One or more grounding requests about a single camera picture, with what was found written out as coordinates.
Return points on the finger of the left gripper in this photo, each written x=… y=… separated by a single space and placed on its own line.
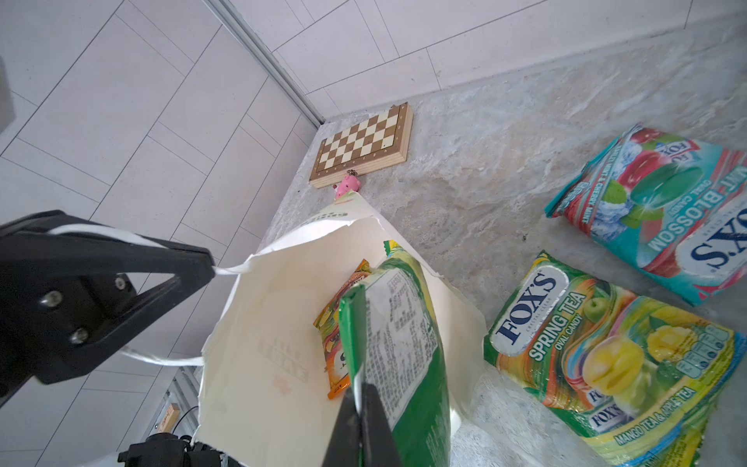
x=74 y=293

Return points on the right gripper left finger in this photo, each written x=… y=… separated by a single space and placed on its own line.
x=344 y=449

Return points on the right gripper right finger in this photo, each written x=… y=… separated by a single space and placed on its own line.
x=377 y=443

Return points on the white paper gift bag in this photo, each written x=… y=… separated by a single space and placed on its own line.
x=263 y=395

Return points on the orange candy bag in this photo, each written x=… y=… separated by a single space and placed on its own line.
x=329 y=327

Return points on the green fruit candy bag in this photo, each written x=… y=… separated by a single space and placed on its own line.
x=635 y=378

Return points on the teal mint candy bag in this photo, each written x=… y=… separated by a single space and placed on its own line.
x=672 y=207

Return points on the small wooden block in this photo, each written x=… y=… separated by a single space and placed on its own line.
x=169 y=419

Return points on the pink pig toy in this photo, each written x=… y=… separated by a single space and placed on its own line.
x=350 y=183

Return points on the wooden chessboard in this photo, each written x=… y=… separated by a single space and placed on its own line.
x=374 y=144

